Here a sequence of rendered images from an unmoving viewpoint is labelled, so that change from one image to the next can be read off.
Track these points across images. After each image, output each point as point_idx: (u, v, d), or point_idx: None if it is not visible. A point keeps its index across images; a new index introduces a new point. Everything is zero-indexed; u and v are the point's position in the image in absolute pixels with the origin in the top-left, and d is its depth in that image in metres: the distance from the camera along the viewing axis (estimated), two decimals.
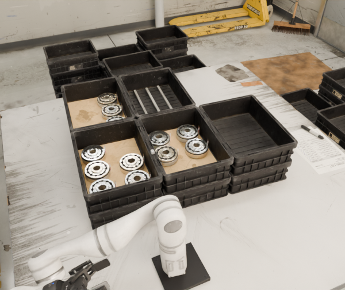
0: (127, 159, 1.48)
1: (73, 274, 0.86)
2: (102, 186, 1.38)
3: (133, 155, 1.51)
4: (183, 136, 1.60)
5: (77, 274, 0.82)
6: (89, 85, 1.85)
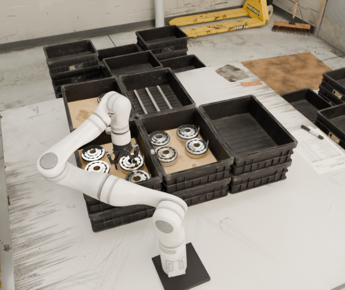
0: (127, 159, 1.48)
1: (135, 148, 1.44)
2: None
3: None
4: (183, 136, 1.60)
5: (129, 155, 1.43)
6: (89, 85, 1.85)
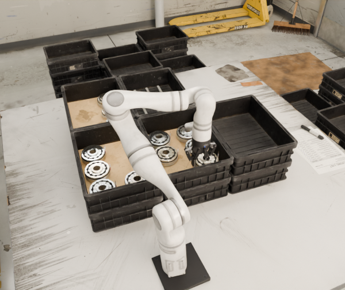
0: (202, 156, 1.47)
1: (212, 145, 1.43)
2: (102, 186, 1.38)
3: None
4: (183, 136, 1.60)
5: (205, 152, 1.42)
6: (89, 85, 1.85)
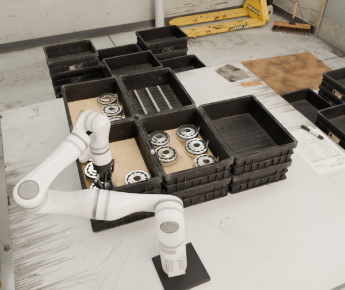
0: (202, 159, 1.48)
1: None
2: None
3: (207, 156, 1.51)
4: (183, 136, 1.60)
5: (110, 171, 1.36)
6: (89, 85, 1.85)
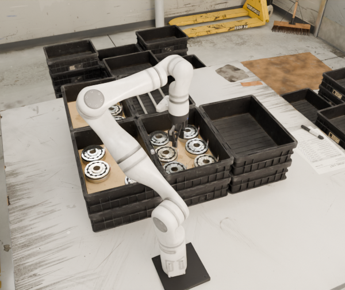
0: (202, 159, 1.48)
1: None
2: (174, 168, 1.46)
3: (207, 156, 1.51)
4: None
5: (184, 125, 1.34)
6: (89, 85, 1.85)
